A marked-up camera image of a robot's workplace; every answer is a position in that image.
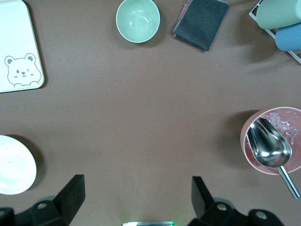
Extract pale green cup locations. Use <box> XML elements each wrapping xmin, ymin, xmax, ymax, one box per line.
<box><xmin>255</xmin><ymin>0</ymin><xmax>301</xmax><ymax>30</ymax></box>

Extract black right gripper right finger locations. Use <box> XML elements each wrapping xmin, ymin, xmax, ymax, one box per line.
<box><xmin>187</xmin><ymin>176</ymin><xmax>285</xmax><ymax>226</ymax></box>

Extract pale blue cup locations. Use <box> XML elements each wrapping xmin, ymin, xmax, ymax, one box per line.
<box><xmin>275</xmin><ymin>23</ymin><xmax>301</xmax><ymax>52</ymax></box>

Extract white round plate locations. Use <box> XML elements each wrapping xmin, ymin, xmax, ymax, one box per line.
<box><xmin>0</xmin><ymin>135</ymin><xmax>38</xmax><ymax>195</ymax></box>

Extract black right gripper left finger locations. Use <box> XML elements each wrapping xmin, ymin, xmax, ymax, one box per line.
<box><xmin>0</xmin><ymin>174</ymin><xmax>86</xmax><ymax>226</ymax></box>

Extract steel scoop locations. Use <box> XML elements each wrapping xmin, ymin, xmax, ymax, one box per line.
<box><xmin>246</xmin><ymin>117</ymin><xmax>301</xmax><ymax>200</ymax></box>

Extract dark grey folded cloth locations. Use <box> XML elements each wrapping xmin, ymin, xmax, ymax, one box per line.
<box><xmin>173</xmin><ymin>0</ymin><xmax>230</xmax><ymax>52</ymax></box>

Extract pale green bowl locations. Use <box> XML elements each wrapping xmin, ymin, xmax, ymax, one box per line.
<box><xmin>115</xmin><ymin>0</ymin><xmax>161</xmax><ymax>44</ymax></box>

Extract pink bowl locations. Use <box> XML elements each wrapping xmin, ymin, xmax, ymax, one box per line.
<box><xmin>239</xmin><ymin>107</ymin><xmax>301</xmax><ymax>176</ymax></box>

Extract cream bear print tray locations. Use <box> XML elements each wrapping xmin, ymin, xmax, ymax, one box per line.
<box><xmin>0</xmin><ymin>0</ymin><xmax>45</xmax><ymax>94</ymax></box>

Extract white wire cup rack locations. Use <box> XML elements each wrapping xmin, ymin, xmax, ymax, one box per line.
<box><xmin>248</xmin><ymin>0</ymin><xmax>301</xmax><ymax>64</ymax></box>

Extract clear ice cubes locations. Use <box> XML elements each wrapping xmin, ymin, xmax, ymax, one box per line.
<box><xmin>263</xmin><ymin>112</ymin><xmax>298</xmax><ymax>145</ymax></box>

